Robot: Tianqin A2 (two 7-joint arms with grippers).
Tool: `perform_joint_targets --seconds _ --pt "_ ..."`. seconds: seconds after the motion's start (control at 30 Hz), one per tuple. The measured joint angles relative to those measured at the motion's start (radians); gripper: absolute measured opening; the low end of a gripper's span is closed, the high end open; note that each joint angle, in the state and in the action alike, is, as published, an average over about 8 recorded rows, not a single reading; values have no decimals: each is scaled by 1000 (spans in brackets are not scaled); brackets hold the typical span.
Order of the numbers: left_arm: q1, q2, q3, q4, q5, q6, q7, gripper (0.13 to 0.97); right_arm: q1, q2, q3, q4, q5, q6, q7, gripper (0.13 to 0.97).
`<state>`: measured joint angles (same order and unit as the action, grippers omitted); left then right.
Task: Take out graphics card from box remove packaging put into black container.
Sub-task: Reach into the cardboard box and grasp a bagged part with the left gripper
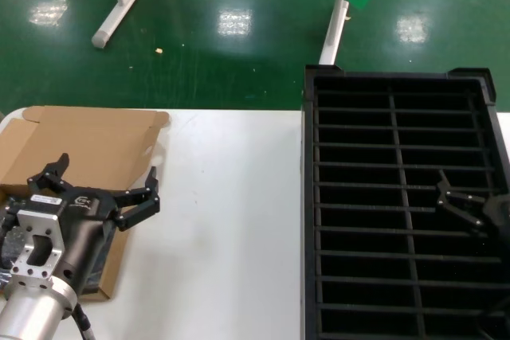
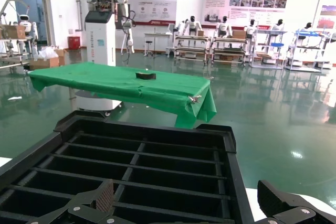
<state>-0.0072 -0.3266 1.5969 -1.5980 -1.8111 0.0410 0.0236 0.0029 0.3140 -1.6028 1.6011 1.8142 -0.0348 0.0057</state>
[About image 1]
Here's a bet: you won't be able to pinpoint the white metal table leg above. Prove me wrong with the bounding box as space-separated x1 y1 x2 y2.
318 0 354 65
91 0 155 50

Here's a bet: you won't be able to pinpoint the black slotted plastic container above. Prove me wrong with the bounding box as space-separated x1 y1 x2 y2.
301 64 510 340

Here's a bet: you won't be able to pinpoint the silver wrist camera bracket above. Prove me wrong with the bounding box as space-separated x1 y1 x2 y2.
10 208 67 279

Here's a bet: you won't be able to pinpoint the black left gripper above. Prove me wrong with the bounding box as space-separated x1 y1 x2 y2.
23 152 161 296

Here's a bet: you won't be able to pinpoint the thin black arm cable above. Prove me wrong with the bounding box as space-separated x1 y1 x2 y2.
71 302 96 340

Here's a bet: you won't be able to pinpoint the open brown cardboard box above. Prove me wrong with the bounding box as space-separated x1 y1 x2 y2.
0 105 172 301

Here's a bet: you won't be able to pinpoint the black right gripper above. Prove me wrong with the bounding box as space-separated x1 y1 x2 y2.
435 169 510 240

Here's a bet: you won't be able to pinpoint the silver bagged graphics cards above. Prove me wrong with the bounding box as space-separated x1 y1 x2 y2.
0 192 116 298

